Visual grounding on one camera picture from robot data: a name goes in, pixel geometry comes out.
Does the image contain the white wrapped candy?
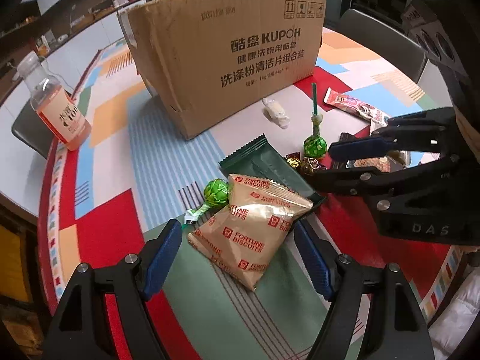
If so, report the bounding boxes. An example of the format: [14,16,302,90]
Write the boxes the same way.
[262,97,290,129]

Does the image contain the pink drink bottle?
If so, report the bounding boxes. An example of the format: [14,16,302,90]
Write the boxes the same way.
[16,51,91,151]

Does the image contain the grey chair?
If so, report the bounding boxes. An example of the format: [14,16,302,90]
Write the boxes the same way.
[336,9,427,83]
[11,85,76,158]

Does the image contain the grey chair right near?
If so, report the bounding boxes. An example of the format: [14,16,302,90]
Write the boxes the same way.
[336,9,427,83]

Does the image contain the dark brown cracker packet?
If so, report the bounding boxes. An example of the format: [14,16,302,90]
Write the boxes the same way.
[327,133,412,173]

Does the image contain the white counter cabinet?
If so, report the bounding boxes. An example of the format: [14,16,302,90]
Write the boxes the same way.
[1,12,123,216]

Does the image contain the red gold candy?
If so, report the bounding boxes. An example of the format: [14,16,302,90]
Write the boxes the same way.
[285,152,327,176]

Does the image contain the brown cardboard box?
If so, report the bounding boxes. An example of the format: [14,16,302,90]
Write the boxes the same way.
[120,0,326,139]

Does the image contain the beige fortune biscuits packet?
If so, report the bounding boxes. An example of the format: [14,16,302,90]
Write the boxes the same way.
[187,173,313,291]

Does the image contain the dark green snack packet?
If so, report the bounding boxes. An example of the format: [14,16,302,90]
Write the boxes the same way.
[219,134,326,210]

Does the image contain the colourful patterned tablecloth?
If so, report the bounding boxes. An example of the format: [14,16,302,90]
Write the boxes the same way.
[38,30,479,359]

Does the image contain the grey chair far left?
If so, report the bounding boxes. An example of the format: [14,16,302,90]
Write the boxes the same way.
[11,85,76,158]

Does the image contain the green lollipop with stick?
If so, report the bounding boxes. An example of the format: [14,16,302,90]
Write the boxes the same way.
[304,83,327,159]

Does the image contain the pink white snack bar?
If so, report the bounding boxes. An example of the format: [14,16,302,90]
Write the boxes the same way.
[323,88,390,126]

